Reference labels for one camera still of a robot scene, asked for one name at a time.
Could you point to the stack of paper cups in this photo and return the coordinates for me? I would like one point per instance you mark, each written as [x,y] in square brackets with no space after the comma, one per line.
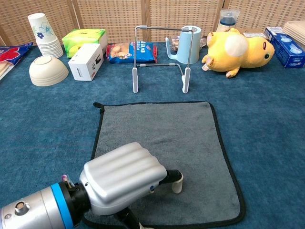
[45,33]

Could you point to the clear lidded jar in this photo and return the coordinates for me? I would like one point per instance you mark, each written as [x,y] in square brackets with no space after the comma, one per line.
[227,20]

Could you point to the wooden rattan folding screen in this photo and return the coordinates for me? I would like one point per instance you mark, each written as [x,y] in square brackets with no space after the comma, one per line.
[114,16]

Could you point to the grey and blue cloth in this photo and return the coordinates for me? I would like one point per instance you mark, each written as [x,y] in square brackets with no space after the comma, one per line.
[178,143]

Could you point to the blue biscuit bag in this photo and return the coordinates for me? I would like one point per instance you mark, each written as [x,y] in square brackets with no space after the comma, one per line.
[124,53]

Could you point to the brown cardboard box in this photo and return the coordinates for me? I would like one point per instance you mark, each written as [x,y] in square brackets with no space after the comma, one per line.
[255,34]

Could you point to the yellow plush toy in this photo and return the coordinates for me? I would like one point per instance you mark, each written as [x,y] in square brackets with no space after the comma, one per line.
[238,57]

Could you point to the small white carton box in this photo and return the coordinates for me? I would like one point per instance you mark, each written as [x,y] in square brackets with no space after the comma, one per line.
[83,62]

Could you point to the beige upturned bowl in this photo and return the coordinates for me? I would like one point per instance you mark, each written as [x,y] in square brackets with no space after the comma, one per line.
[47,71]

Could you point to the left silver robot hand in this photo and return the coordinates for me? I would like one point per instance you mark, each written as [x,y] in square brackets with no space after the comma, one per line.
[119,171]

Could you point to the clear snack packet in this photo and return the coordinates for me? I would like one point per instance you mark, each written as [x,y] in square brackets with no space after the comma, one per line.
[175,43]

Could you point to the blue and white carton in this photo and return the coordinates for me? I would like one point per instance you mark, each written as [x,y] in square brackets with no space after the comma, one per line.
[286,50]

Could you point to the rubber gloves package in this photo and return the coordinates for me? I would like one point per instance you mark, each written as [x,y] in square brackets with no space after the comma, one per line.
[9,55]

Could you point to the beige lidded food container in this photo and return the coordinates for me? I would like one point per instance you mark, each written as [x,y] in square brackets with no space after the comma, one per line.
[296,28]

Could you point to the light blue mug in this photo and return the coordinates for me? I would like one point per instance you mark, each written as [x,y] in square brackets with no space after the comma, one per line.
[183,50]

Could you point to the green tissue box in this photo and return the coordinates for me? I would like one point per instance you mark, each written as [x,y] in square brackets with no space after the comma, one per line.
[81,38]

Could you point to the blue carpet table mat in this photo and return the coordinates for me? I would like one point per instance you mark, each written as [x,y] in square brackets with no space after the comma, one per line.
[262,119]

